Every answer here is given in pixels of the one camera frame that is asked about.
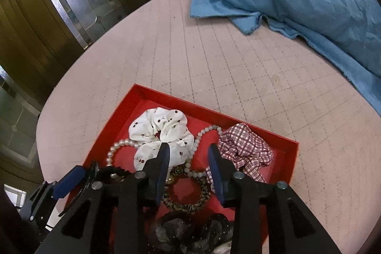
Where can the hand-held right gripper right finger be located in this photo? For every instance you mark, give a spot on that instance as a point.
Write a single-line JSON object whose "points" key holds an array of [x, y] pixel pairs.
{"points": [[213, 170]]}

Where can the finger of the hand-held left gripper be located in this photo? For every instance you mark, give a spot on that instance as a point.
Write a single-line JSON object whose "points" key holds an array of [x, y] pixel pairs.
{"points": [[70, 181], [83, 185]]}

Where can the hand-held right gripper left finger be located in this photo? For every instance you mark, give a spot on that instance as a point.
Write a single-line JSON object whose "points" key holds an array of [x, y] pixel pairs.
{"points": [[164, 163]]}

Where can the leopard print scrunchie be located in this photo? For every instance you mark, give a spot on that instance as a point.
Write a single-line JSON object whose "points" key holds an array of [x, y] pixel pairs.
{"points": [[181, 208]]}

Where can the grey sheer scrunchie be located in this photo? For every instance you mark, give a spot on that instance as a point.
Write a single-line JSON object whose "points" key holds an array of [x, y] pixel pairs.
{"points": [[172, 230]]}

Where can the red box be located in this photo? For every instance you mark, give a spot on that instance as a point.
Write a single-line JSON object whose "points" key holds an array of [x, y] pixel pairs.
{"points": [[143, 97]]}

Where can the white cherry-print scrunchie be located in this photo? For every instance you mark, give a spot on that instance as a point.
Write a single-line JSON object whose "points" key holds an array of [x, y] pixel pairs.
{"points": [[154, 126]]}

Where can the red plaid scrunchie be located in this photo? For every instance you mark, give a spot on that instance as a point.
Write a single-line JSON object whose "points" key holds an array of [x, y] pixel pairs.
{"points": [[247, 147]]}

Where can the wooden door with glass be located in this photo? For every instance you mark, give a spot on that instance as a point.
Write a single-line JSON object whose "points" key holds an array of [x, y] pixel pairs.
{"points": [[44, 19]]}

